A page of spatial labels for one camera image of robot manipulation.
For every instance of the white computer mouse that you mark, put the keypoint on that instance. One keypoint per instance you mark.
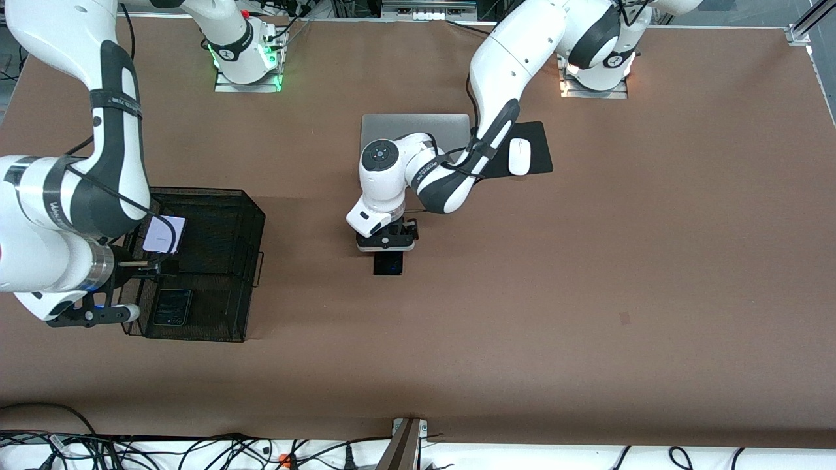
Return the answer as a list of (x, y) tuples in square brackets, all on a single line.
[(519, 156)]

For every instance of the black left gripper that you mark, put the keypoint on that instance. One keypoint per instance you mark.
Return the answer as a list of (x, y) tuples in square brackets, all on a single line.
[(403, 231)]

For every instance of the grey power strip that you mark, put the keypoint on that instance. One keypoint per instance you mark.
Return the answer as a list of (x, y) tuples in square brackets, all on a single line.
[(428, 10)]

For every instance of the small black flip phone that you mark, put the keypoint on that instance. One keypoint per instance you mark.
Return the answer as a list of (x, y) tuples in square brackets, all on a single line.
[(171, 308)]

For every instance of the aluminium post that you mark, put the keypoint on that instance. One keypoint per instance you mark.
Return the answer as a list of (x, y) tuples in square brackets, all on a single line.
[(403, 447)]

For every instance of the aluminium frame profile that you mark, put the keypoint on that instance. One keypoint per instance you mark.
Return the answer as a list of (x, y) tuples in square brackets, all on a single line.
[(800, 32)]

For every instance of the black mesh two-tier tray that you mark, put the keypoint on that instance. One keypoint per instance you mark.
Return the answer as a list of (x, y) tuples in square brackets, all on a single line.
[(222, 261)]

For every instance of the tall black smartphone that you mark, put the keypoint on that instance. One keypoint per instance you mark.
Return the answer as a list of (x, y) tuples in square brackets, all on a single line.
[(388, 264)]

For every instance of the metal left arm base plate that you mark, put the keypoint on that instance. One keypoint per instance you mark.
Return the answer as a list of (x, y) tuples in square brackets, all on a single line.
[(614, 94)]

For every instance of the lavender Huawei phone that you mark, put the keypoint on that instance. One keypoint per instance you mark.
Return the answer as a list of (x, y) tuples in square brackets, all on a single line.
[(157, 236)]

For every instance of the black mouse pad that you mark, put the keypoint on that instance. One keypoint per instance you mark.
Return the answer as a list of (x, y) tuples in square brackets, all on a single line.
[(539, 140)]

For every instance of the silver closed laptop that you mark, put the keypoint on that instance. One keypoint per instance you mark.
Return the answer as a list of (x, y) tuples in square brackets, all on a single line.
[(392, 127)]

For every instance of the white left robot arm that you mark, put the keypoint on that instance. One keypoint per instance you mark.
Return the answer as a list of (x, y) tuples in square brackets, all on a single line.
[(516, 59)]

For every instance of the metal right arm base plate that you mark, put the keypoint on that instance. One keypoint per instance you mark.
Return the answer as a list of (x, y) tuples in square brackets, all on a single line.
[(225, 87)]

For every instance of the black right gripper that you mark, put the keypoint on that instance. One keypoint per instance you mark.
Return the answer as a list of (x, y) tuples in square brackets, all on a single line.
[(128, 266)]

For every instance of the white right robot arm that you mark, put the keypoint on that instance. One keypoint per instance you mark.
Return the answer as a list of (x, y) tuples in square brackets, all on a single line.
[(65, 26)]

